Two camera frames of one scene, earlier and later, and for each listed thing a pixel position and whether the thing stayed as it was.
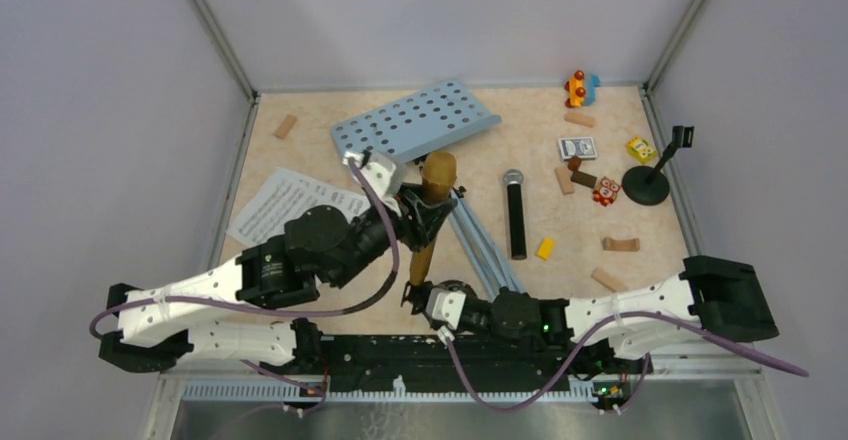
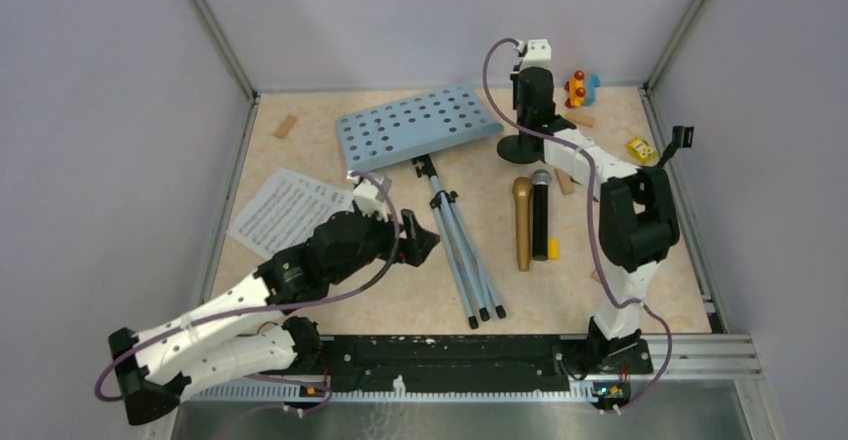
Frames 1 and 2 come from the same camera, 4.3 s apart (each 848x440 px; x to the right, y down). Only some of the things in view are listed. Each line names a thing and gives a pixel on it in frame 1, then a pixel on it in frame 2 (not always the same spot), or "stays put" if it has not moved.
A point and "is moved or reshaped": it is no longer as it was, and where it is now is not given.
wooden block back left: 285,126 stays put
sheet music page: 285,196 stays put
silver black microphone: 514,178 → 540,213
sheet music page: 286,195 stays put
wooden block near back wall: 579,118 stays put
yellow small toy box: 639,149 stays put
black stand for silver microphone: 457,285 → 521,148
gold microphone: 438,178 → 522,188
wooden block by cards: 563,176 stays put
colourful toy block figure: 575,99 stays put
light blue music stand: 407,128 is moved or reshaped
